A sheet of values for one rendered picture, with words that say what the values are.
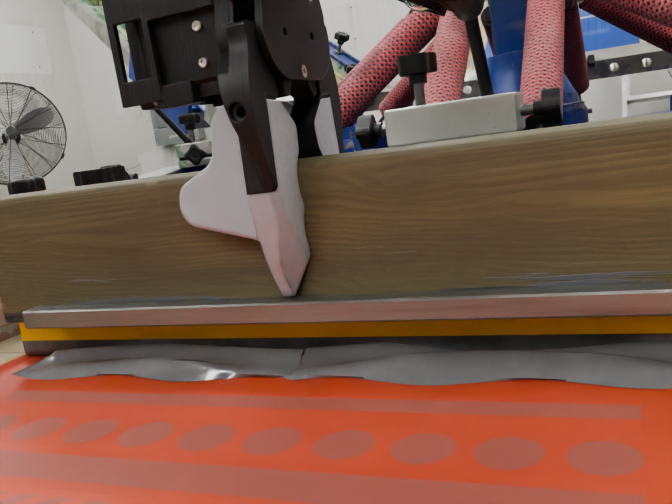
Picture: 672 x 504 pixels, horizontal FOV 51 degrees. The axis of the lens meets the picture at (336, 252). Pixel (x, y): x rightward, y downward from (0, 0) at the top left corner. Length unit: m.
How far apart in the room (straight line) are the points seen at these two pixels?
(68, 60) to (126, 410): 5.71
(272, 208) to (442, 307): 0.09
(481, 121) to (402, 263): 0.36
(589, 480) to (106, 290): 0.27
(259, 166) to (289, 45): 0.06
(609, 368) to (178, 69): 0.23
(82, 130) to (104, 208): 5.57
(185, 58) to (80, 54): 5.67
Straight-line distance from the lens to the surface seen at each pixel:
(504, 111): 0.66
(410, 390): 0.30
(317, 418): 0.28
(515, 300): 0.29
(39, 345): 0.46
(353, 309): 0.31
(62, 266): 0.42
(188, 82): 0.33
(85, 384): 0.39
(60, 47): 5.98
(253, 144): 0.30
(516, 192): 0.30
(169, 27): 0.34
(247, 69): 0.30
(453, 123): 0.67
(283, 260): 0.32
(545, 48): 0.92
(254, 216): 0.31
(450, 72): 0.92
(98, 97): 5.91
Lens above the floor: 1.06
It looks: 10 degrees down
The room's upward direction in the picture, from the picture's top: 8 degrees counter-clockwise
